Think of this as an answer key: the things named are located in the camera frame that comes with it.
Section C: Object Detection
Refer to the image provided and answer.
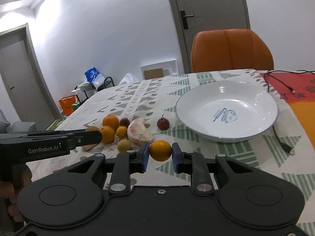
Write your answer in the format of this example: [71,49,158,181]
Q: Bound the green yellow round fruit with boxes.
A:
[117,139,131,152]

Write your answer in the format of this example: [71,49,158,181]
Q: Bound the small orange kumquat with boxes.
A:
[149,140,172,162]

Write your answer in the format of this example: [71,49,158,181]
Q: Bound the peeled pomelo segment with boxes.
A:
[127,118,154,146]
[81,144,98,152]

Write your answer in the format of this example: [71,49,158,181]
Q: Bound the large orange mandarin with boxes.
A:
[102,114,120,131]

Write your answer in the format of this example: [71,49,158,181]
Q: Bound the small yellow kumquat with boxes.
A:
[116,126,128,138]

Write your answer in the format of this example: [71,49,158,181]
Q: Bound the brown green round fruit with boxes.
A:
[85,126,101,132]

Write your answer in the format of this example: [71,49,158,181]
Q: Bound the person's left hand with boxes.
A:
[1,164,32,231]

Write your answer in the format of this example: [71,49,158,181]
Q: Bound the grey sofa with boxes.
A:
[0,110,36,134]

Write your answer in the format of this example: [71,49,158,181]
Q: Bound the orange storage box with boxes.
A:
[59,95,76,116]

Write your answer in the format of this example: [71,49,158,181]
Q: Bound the dark red small apple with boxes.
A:
[120,118,130,128]

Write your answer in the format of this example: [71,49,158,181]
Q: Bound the black metal rack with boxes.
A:
[71,77,115,103]

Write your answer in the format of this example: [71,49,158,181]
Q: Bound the red crabapple with stem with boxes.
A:
[157,115,170,131]

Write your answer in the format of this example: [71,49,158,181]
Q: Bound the blue white plastic bag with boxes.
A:
[84,67,105,89]

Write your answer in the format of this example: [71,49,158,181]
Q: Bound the white enamel bowl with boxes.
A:
[175,81,279,143]

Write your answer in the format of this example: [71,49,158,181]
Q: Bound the clear plastic bag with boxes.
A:
[119,73,139,86]

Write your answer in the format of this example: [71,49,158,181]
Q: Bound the grey left door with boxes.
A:
[1,24,60,131]

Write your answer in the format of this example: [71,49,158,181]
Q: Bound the patterned white tablecloth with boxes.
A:
[26,68,315,236]

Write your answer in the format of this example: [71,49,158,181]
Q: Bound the orange leather chair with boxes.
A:
[191,29,274,73]

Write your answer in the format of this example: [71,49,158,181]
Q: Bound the red orange cat mat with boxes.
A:
[260,70,314,144]

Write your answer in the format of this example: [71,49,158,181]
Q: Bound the white foam packaging frame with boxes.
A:
[140,60,178,80]

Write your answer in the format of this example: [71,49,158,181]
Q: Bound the black usb cable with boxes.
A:
[263,69,315,155]

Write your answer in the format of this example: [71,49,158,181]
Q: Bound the grey door with handle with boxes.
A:
[169,0,250,73]

